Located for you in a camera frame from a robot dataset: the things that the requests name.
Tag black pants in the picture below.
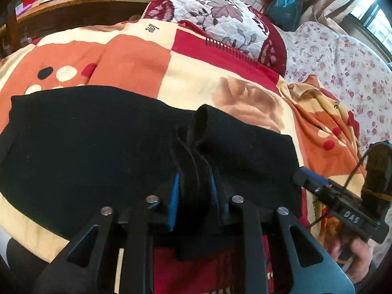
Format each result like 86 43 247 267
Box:
0 86 304 261

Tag window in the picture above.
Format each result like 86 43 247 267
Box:
349 0 392 59

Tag person's dark clothing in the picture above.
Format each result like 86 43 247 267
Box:
0 239 49 294

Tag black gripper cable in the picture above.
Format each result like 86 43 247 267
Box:
306 151 372 229

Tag person's right hand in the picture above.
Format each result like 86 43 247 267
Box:
332 236 374 284

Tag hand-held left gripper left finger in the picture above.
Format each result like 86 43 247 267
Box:
32 173 181 294

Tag white floral bed sheet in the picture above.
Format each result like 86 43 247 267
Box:
276 21 392 252

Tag orange cream red patchwork blanket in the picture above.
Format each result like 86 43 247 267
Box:
0 20 368 294

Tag red white floral pillow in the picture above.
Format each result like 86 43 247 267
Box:
144 0 287 75

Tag teal paper bag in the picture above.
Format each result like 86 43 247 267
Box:
266 0 303 31

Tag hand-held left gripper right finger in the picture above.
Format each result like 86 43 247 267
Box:
210 173 356 294

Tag beige curtain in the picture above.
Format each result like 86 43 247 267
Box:
298 0 365 31

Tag wooden table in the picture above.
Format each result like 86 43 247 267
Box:
0 0 160 52

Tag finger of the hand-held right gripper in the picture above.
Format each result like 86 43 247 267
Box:
292 171 341 204
300 167 333 188

